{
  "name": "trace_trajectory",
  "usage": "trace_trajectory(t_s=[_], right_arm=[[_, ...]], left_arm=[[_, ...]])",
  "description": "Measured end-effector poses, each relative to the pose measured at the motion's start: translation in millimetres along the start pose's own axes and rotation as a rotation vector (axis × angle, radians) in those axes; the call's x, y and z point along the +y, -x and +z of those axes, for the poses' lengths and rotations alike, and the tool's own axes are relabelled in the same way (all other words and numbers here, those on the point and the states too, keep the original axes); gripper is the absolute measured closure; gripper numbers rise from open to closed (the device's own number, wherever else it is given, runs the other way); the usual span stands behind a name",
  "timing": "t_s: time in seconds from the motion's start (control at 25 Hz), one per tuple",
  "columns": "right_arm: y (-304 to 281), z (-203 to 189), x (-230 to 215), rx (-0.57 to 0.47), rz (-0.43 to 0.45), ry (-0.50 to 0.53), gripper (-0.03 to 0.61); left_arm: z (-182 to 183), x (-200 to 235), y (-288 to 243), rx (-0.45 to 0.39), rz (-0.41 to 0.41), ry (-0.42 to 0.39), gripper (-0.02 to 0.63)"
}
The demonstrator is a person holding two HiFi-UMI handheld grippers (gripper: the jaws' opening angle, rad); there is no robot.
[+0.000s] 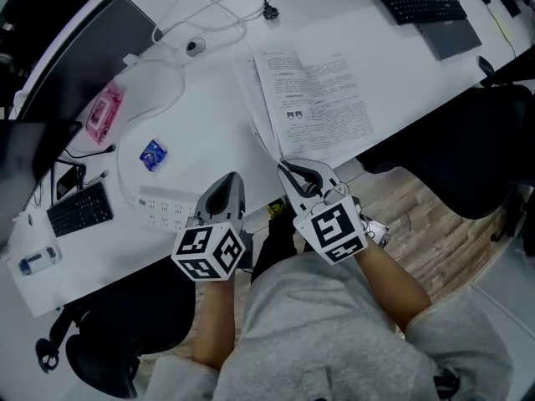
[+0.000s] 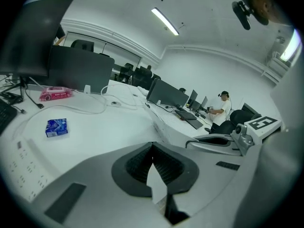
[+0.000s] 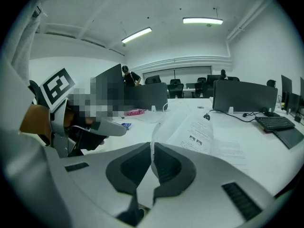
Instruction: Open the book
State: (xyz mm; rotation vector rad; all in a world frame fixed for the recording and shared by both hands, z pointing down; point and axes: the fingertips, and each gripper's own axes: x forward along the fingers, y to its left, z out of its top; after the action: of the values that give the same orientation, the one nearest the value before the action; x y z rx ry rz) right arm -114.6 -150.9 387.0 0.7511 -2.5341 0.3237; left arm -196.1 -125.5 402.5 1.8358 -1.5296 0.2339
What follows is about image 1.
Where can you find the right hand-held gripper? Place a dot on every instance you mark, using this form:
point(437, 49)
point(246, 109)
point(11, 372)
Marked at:
point(334, 232)

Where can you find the wide black keyboard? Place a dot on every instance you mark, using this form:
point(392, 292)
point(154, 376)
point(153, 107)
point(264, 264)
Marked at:
point(420, 4)

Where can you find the black shoe yellow laces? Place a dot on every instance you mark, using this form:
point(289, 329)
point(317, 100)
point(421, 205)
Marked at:
point(276, 210)

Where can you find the grey sweatshirt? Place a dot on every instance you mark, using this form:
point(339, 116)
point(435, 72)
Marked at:
point(326, 341)

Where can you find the clear water bottle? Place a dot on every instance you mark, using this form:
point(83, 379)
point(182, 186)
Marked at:
point(39, 260)

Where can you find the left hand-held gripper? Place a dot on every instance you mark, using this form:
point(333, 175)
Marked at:
point(205, 249)

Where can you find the person's right forearm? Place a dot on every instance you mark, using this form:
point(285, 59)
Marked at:
point(393, 290)

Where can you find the black phone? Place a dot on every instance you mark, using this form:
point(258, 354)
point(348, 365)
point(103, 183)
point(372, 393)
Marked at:
point(69, 182)

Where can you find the black clip-on device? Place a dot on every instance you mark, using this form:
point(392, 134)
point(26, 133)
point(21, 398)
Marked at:
point(446, 384)

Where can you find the black trousers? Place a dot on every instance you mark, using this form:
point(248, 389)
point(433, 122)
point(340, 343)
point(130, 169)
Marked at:
point(278, 249)

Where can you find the white power strip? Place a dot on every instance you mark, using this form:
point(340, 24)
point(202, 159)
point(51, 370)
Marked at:
point(165, 209)

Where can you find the small white adapter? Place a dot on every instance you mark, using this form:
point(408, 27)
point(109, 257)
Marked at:
point(131, 61)

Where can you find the person's left forearm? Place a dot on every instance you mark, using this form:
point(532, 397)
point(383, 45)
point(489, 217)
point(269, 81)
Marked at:
point(213, 328)

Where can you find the blue packet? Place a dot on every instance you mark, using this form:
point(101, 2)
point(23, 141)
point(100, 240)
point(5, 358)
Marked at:
point(154, 156)

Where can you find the pink packet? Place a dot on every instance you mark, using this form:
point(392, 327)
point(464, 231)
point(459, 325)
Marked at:
point(105, 113)

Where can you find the small black keyboard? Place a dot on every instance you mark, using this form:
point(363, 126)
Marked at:
point(79, 209)

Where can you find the white book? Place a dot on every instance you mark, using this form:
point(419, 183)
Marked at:
point(317, 98)

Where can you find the black office chair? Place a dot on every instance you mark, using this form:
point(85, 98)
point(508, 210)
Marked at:
point(460, 148)
point(518, 215)
point(138, 307)

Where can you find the round white charger puck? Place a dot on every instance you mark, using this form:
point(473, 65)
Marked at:
point(195, 47)

